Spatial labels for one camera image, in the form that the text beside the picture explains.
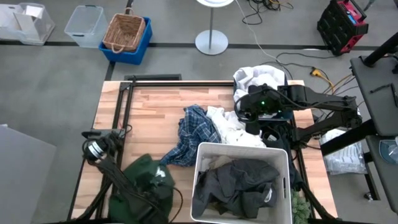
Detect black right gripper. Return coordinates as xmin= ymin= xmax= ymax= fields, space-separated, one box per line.
xmin=238 ymin=83 xmax=282 ymax=136

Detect white garment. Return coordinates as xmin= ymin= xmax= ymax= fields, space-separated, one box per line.
xmin=206 ymin=105 xmax=267 ymax=149

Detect white shirt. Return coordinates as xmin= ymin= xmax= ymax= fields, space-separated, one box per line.
xmin=233 ymin=65 xmax=286 ymax=104

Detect white woven plastic basket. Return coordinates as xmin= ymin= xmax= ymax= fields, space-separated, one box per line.
xmin=190 ymin=141 xmax=294 ymax=224

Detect blue plaid shirt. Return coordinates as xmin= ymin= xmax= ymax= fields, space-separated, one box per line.
xmin=159 ymin=104 xmax=223 ymax=168

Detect dark grey garment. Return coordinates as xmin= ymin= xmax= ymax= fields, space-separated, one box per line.
xmin=192 ymin=158 xmax=280 ymax=219

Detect dark green garment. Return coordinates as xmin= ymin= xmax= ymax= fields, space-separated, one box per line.
xmin=108 ymin=153 xmax=176 ymax=224

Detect navy blue bin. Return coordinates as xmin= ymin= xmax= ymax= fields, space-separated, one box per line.
xmin=233 ymin=73 xmax=295 ymax=121

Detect green artificial plant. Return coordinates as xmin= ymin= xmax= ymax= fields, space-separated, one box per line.
xmin=290 ymin=190 xmax=312 ymax=224

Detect white lamp floor stand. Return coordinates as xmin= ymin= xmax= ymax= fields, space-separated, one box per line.
xmin=195 ymin=0 xmax=234 ymax=56

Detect white plastic bag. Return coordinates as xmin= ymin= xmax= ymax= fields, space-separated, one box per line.
xmin=319 ymin=128 xmax=368 ymax=176

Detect grey side desk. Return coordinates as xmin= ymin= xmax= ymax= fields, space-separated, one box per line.
xmin=349 ymin=55 xmax=398 ymax=138

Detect red and black toolbox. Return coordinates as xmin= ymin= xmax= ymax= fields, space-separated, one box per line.
xmin=317 ymin=0 xmax=369 ymax=57

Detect pale blue device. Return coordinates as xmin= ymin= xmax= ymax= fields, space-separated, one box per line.
xmin=379 ymin=139 xmax=398 ymax=166

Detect blue plastic tub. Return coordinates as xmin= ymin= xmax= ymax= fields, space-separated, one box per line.
xmin=98 ymin=17 xmax=154 ymax=66

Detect black pole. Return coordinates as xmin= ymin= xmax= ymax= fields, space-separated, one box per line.
xmin=362 ymin=32 xmax=398 ymax=68

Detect wicker basket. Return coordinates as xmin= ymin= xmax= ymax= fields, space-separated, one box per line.
xmin=102 ymin=12 xmax=147 ymax=54

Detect empty clear plastic bin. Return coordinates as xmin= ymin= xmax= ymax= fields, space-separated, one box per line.
xmin=63 ymin=4 xmax=109 ymax=49

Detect grey panel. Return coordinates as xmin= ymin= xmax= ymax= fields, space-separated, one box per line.
xmin=0 ymin=123 xmax=57 ymax=224

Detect clear bin with papers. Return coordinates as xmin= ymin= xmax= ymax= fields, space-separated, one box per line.
xmin=0 ymin=2 xmax=56 ymax=47

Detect black metal table frame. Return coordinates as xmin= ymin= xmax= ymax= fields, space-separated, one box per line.
xmin=67 ymin=79 xmax=338 ymax=224

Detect black floor cable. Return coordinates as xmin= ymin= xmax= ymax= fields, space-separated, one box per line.
xmin=254 ymin=51 xmax=331 ymax=82

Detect white floor cable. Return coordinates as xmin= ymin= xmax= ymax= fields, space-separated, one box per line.
xmin=234 ymin=0 xmax=282 ymax=63

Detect black braided cable sleeve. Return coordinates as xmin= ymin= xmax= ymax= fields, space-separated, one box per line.
xmin=298 ymin=182 xmax=332 ymax=224
xmin=73 ymin=175 xmax=114 ymax=222

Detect black cable bundle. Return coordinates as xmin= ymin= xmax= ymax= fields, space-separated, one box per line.
xmin=241 ymin=0 xmax=295 ymax=26

